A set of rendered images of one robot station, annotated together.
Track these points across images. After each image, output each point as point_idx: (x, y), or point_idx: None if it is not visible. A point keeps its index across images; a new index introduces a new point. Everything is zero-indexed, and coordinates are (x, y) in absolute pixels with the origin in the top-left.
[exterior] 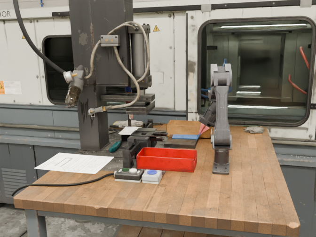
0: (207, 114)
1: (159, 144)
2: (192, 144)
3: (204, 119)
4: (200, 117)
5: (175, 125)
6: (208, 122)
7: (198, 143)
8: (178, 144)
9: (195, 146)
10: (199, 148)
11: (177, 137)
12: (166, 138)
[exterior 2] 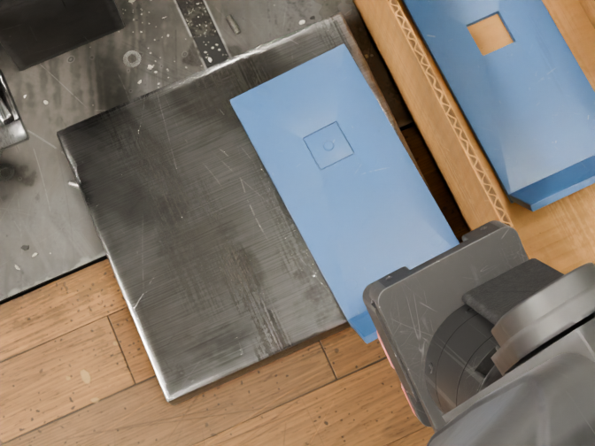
0: (459, 355)
1: (106, 61)
2: (183, 365)
3: (402, 358)
4: (375, 300)
5: (395, 2)
6: (423, 405)
7: (343, 342)
8: (108, 258)
9: (204, 390)
10: (196, 440)
11: (271, 142)
12: (302, 11)
